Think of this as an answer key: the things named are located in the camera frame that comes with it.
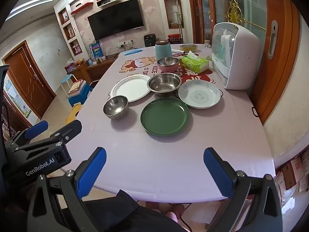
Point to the brown wooden door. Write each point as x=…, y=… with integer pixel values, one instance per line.
x=24, y=77

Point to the small glass dish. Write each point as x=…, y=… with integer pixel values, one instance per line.
x=188, y=47

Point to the glass jar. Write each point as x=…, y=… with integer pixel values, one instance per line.
x=207, y=44

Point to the dark trousers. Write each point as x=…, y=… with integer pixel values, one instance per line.
x=125, y=212

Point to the stack of books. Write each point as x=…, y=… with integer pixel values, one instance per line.
x=77, y=88

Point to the large steel bowl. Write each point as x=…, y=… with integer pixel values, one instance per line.
x=164, y=83

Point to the blue face mask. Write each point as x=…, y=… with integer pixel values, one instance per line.
x=134, y=52

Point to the white stool with blue seat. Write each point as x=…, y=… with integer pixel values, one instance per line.
x=68, y=78

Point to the pink steel bowl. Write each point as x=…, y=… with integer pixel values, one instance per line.
x=166, y=69

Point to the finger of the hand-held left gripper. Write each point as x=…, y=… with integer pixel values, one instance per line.
x=68, y=129
x=36, y=128

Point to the printed paper packets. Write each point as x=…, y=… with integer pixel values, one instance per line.
x=292, y=171

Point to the green tissue pack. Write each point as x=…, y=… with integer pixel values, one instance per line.
x=194, y=64

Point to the red wall shelf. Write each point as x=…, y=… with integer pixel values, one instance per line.
x=82, y=7

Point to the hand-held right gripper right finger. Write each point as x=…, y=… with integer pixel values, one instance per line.
x=217, y=171

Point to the pink slipper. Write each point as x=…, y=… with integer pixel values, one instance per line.
x=175, y=214

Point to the blue plastic stool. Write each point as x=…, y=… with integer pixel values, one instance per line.
x=79, y=99

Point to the red tissue box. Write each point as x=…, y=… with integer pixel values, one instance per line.
x=70, y=67

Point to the blue patterned ceramic dish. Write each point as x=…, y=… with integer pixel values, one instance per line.
x=198, y=94

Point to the white wall shelf box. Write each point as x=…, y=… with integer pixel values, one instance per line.
x=107, y=2

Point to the white plate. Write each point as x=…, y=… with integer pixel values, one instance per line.
x=130, y=89

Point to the blue toy box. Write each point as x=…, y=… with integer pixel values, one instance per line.
x=95, y=50

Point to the wooden cabinet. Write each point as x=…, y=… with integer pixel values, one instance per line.
x=96, y=69

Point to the pink printed tablecloth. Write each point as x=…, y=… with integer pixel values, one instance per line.
x=144, y=154

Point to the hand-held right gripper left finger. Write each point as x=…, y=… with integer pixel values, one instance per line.
x=91, y=171

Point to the small steel bowl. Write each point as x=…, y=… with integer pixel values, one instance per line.
x=115, y=106

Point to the green plate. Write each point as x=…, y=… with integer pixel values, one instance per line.
x=164, y=116

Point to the white bottle sterilizer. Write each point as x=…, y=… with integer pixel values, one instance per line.
x=243, y=60

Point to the gold ornament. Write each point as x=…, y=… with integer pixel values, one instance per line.
x=234, y=7

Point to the black air fryer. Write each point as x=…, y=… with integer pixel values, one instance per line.
x=149, y=40

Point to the black television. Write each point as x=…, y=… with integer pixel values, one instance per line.
x=115, y=19

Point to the foil roll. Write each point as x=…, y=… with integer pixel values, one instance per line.
x=178, y=51

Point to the yellow stool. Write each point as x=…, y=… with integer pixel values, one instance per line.
x=72, y=114

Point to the wooden sliding door frame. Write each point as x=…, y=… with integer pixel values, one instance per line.
x=272, y=84

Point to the teal canister with brown lid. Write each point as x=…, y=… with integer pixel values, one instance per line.
x=163, y=50

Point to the colourful wall poster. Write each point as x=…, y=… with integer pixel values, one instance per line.
x=18, y=99

